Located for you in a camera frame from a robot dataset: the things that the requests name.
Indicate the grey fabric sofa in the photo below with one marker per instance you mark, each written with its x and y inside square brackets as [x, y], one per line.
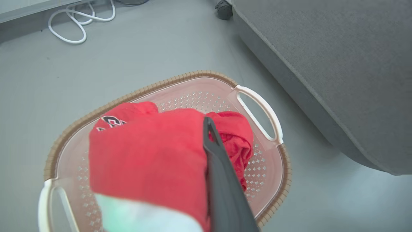
[338, 71]

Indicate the black caster wheel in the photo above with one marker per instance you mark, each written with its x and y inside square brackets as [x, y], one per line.
[223, 9]

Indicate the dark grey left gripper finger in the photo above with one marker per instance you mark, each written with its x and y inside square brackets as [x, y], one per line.
[225, 187]

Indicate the red garment with white trim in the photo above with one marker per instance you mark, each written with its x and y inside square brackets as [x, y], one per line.
[148, 154]

